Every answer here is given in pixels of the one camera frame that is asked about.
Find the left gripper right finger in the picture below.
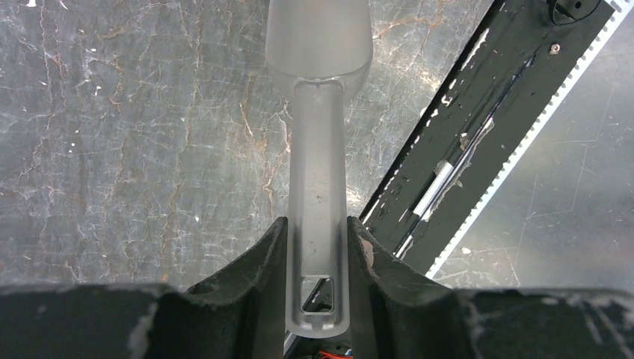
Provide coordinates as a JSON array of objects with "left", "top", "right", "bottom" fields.
[{"left": 347, "top": 216, "right": 476, "bottom": 358}]

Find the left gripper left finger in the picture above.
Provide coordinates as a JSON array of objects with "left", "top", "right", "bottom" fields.
[{"left": 133, "top": 217, "right": 288, "bottom": 358}]

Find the clear plastic scoop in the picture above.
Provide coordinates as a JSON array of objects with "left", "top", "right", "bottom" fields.
[{"left": 265, "top": 0, "right": 373, "bottom": 339}]

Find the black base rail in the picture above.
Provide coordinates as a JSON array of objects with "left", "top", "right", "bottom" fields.
[{"left": 282, "top": 0, "right": 634, "bottom": 359}]

